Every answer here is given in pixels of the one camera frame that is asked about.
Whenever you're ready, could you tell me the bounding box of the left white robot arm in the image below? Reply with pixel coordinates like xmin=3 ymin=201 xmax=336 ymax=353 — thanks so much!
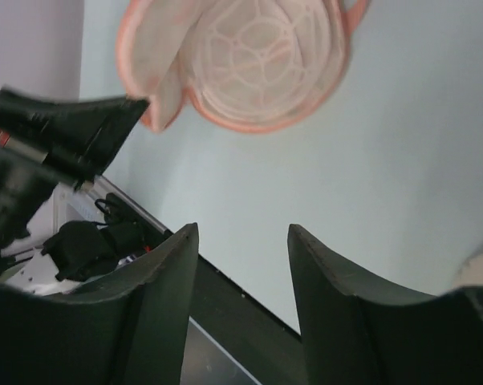
xmin=0 ymin=87 xmax=149 ymax=282

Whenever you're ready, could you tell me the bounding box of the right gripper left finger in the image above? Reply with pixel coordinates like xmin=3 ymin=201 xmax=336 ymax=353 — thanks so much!
xmin=0 ymin=223 xmax=199 ymax=384

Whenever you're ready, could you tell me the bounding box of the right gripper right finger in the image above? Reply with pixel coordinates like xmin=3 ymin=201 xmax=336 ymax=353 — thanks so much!
xmin=287 ymin=225 xmax=483 ymax=384

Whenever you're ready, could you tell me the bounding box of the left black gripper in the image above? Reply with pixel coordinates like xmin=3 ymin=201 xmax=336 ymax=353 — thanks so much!
xmin=0 ymin=87 xmax=148 ymax=253

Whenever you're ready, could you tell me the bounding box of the pink floral laundry bag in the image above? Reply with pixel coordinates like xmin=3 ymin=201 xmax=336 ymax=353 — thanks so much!
xmin=116 ymin=1 xmax=368 ymax=133

